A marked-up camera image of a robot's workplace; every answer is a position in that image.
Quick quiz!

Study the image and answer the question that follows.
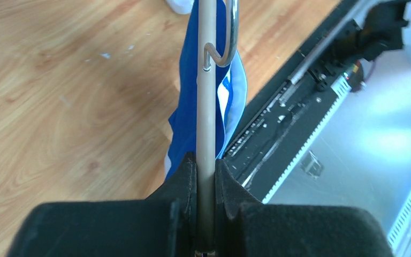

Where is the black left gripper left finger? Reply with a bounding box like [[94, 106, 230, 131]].
[[7, 153, 196, 256]]

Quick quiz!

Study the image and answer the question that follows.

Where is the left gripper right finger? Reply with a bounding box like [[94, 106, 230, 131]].
[[215, 160, 393, 256]]

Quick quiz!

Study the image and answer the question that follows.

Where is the blue underwear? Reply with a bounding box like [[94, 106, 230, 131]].
[[164, 1, 248, 179]]

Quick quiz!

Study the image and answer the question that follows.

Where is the beige hanger with blue underwear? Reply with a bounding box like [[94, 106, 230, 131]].
[[196, 0, 239, 254]]

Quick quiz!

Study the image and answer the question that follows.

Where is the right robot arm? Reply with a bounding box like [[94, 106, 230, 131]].
[[331, 0, 409, 65]]

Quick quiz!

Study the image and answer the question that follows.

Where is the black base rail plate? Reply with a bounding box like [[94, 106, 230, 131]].
[[224, 1, 363, 203]]

